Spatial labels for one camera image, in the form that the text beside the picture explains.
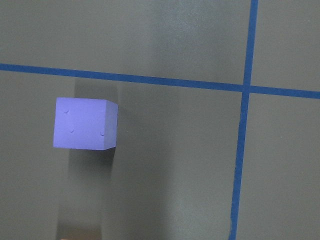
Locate purple foam block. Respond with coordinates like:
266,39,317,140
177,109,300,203
53,97,119,151

